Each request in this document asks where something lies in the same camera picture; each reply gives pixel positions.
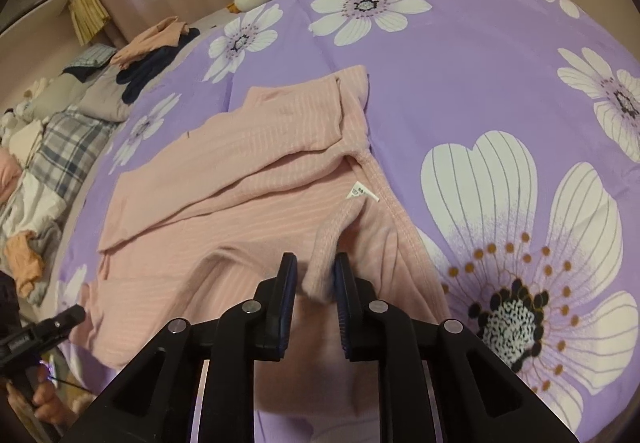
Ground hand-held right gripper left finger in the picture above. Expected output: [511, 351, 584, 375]
[60, 252, 299, 443]

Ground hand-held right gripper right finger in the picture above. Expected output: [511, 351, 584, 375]
[334, 253, 566, 443]

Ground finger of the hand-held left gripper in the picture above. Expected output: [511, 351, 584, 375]
[47, 304, 87, 336]

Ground pink ribbed sweater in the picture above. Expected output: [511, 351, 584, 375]
[67, 64, 451, 429]

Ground dark navy clothes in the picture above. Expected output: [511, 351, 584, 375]
[116, 28, 201, 106]

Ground folded pink clothes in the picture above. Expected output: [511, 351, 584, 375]
[110, 19, 192, 68]

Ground person's left hand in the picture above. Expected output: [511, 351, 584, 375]
[30, 365, 77, 425]

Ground orange crumpled cloth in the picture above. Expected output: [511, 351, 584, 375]
[4, 230, 49, 298]

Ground white crumpled quilt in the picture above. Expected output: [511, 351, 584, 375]
[0, 170, 69, 269]

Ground plaid grey pillow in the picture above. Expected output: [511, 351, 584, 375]
[37, 110, 117, 196]

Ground plain beige pillow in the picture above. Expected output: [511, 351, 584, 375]
[27, 70, 133, 124]

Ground purple floral bedsheet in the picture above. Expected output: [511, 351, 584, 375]
[55, 0, 640, 443]

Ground blue striped cloth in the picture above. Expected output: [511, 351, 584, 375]
[62, 44, 119, 81]

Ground yellow striped cloth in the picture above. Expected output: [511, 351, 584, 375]
[68, 0, 111, 46]

